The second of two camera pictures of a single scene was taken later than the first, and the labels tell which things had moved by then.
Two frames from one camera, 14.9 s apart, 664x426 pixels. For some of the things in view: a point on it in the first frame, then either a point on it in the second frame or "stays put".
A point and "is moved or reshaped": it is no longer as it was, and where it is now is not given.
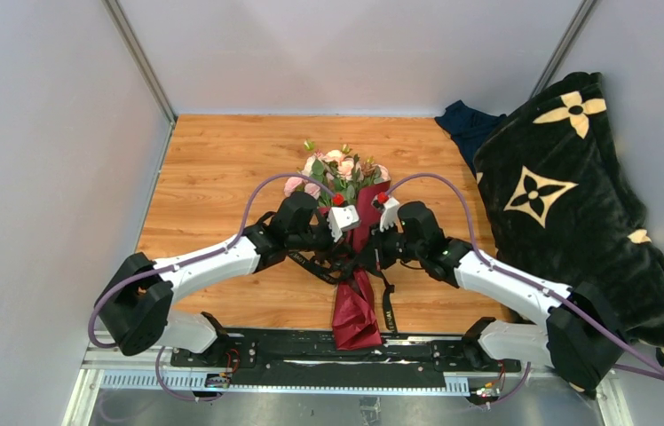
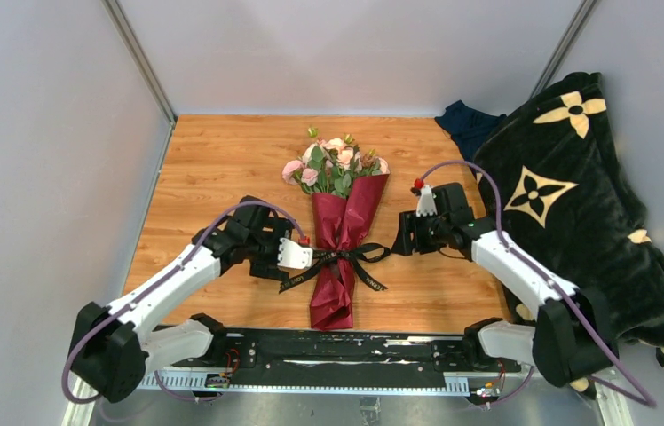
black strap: x=346 y=274 to x=368 y=252
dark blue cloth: x=469 y=127 stays put
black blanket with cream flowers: x=564 y=211 stays put
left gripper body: x=322 y=244 to x=264 y=248
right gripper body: x=390 y=246 to x=430 y=232
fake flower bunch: x=340 y=172 is moved or reshaped
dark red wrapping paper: x=355 y=323 is moved or reshaped
